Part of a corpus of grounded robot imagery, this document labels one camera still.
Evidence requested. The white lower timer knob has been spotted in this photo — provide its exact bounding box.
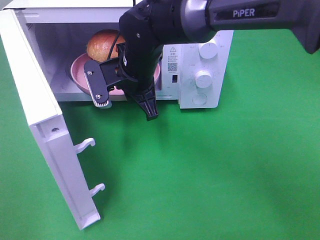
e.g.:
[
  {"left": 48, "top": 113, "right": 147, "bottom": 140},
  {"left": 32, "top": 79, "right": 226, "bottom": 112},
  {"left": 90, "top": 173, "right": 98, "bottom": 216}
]
[{"left": 195, "top": 70, "right": 213, "bottom": 89}]

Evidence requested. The white upper power knob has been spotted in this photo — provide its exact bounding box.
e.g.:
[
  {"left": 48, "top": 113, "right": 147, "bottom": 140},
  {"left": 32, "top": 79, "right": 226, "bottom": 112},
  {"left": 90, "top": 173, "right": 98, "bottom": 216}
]
[{"left": 198, "top": 41, "right": 218, "bottom": 60}]

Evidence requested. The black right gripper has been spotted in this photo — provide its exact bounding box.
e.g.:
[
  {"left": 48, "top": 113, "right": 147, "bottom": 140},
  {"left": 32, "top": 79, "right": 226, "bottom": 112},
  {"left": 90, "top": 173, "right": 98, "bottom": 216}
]
[{"left": 119, "top": 4, "right": 163, "bottom": 121}]

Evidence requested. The white microwave oven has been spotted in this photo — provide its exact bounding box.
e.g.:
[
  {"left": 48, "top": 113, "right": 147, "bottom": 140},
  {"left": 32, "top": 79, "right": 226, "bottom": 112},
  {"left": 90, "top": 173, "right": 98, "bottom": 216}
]
[{"left": 0, "top": 0, "right": 233, "bottom": 109}]

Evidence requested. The pink plate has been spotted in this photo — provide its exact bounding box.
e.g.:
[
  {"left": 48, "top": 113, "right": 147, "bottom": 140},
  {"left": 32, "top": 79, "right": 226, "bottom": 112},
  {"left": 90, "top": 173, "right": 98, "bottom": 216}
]
[{"left": 70, "top": 52, "right": 161, "bottom": 96}]

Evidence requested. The white microwave door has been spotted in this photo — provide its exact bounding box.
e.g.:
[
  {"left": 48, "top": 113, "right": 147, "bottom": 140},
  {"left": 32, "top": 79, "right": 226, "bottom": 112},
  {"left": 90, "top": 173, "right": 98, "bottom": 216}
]
[{"left": 0, "top": 9, "right": 105, "bottom": 230}]

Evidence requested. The green tablecloth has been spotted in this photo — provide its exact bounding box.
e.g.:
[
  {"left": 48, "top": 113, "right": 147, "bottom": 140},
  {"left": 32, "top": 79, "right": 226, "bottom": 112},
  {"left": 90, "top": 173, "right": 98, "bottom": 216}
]
[{"left": 0, "top": 30, "right": 320, "bottom": 240}]

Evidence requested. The burger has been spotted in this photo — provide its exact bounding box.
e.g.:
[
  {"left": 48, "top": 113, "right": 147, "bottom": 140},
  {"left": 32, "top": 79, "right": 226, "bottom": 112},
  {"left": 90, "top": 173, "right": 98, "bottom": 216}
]
[{"left": 86, "top": 29, "right": 119, "bottom": 63}]

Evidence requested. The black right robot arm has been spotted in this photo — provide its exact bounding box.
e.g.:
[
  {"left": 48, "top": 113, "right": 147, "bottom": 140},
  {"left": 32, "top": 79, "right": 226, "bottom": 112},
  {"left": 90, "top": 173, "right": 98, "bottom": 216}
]
[{"left": 119, "top": 0, "right": 320, "bottom": 120}]

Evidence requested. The black camera cable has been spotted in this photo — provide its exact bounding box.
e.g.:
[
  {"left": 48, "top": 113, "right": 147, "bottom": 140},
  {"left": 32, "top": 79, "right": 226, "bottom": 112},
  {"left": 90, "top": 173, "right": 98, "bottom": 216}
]
[{"left": 107, "top": 32, "right": 122, "bottom": 61}]

